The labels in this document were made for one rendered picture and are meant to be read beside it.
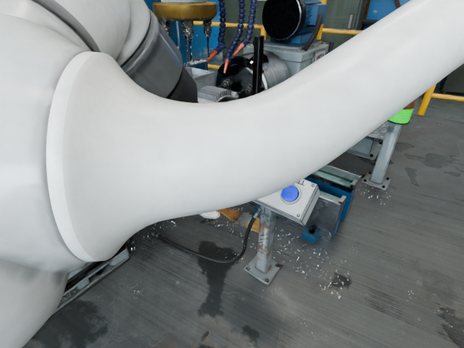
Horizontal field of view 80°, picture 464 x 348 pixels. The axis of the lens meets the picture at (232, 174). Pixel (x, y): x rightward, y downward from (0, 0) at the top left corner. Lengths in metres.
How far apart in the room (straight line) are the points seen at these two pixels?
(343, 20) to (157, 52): 3.75
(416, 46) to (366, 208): 0.78
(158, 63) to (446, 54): 0.21
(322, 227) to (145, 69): 0.62
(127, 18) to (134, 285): 0.59
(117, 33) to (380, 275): 0.72
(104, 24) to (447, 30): 0.21
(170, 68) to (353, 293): 0.61
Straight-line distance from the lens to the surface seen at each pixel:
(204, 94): 0.87
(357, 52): 0.18
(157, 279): 0.71
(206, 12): 0.85
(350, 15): 3.94
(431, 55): 0.21
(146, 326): 0.66
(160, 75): 0.27
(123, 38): 0.24
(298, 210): 0.48
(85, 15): 0.20
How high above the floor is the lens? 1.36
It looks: 34 degrees down
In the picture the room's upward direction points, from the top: straight up
